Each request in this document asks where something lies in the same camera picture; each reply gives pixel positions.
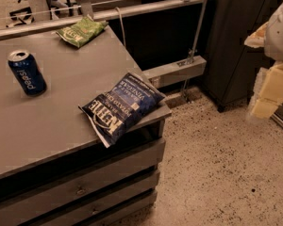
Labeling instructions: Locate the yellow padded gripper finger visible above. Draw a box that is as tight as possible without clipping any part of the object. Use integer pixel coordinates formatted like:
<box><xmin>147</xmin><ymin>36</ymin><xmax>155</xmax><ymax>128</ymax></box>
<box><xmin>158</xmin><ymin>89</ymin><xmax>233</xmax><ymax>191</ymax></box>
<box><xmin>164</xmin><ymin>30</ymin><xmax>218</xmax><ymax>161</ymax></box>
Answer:
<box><xmin>244</xmin><ymin>23</ymin><xmax>268</xmax><ymax>48</ymax></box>
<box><xmin>250</xmin><ymin>61</ymin><xmax>283</xmax><ymax>119</ymax></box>

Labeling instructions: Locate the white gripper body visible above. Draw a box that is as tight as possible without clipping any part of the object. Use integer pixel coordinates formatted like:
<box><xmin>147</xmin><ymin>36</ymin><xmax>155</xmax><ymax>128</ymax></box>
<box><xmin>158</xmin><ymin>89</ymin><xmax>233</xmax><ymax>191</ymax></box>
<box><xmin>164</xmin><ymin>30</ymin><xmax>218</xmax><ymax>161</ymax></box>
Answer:
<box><xmin>264</xmin><ymin>3</ymin><xmax>283</xmax><ymax>61</ymax></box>

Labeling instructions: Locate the blue kettle chip bag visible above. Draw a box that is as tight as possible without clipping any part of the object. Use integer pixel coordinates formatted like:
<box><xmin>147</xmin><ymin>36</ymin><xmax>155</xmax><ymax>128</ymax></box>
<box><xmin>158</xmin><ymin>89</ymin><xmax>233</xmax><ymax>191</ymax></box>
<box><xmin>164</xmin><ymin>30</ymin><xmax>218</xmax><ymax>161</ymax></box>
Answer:
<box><xmin>80</xmin><ymin>73</ymin><xmax>165</xmax><ymax>148</ymax></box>

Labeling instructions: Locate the blue pepsi can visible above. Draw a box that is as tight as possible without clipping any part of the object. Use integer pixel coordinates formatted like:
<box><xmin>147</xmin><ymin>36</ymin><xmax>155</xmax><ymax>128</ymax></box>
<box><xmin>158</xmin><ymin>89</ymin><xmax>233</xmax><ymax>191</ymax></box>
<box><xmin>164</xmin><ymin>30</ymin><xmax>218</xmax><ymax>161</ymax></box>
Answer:
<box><xmin>8</xmin><ymin>50</ymin><xmax>47</xmax><ymax>97</ymax></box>

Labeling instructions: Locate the green kettle chip bag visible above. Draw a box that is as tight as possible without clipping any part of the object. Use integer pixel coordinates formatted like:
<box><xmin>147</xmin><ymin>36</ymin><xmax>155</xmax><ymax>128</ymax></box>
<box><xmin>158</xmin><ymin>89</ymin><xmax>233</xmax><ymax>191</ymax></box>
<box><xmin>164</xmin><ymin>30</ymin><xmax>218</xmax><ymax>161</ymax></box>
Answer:
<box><xmin>56</xmin><ymin>15</ymin><xmax>108</xmax><ymax>48</ymax></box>

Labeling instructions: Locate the dark grey cabinet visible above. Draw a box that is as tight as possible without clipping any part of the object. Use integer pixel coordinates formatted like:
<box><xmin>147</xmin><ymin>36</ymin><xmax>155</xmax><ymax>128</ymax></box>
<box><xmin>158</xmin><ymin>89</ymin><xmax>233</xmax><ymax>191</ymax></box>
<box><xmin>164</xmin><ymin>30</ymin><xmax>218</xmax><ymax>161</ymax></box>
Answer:
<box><xmin>201</xmin><ymin>0</ymin><xmax>283</xmax><ymax>112</ymax></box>

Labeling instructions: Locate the grey drawer cabinet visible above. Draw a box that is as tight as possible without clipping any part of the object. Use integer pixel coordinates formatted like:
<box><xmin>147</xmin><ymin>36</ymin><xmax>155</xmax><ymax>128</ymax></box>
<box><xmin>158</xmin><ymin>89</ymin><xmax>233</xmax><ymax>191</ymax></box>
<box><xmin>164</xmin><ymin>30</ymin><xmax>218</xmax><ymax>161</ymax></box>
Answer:
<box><xmin>0</xmin><ymin>120</ymin><xmax>167</xmax><ymax>226</ymax></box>

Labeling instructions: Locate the grey metal railing frame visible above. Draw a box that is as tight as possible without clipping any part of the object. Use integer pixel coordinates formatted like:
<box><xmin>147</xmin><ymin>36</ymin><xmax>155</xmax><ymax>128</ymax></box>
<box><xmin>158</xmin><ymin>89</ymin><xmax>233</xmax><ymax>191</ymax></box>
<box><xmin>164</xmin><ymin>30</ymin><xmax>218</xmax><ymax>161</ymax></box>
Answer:
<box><xmin>0</xmin><ymin>0</ymin><xmax>208</xmax><ymax>97</ymax></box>

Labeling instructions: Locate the grey cable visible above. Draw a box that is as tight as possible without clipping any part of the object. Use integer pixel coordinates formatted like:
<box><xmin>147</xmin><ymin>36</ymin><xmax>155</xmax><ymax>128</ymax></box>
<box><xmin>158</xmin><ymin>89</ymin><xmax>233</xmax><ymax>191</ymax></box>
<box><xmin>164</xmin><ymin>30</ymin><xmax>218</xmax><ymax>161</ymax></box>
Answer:
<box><xmin>114</xmin><ymin>6</ymin><xmax>127</xmax><ymax>49</ymax></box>

